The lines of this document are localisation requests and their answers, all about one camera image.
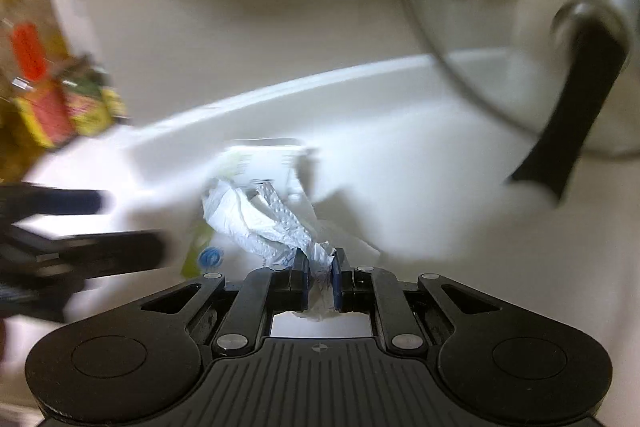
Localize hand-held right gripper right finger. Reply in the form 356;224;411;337
331;248;516;355

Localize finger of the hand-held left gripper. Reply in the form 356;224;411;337
0;187;113;217
10;230;167;280

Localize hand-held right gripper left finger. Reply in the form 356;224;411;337
107;248;311;355

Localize white paper towel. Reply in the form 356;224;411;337
201;178;343;324

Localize green wrapper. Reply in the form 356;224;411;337
181;226;227;279

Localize large green label sauce jar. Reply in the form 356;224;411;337
62;67;108;138

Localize small checkered lid sauce jar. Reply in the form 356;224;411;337
100;87;128;128

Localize white printed paper sheet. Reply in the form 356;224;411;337
219;138;319;204

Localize soy sauce bottle orange handle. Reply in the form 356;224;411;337
9;21;76;150

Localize glass pot lid black handle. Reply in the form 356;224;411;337
394;0;640;208

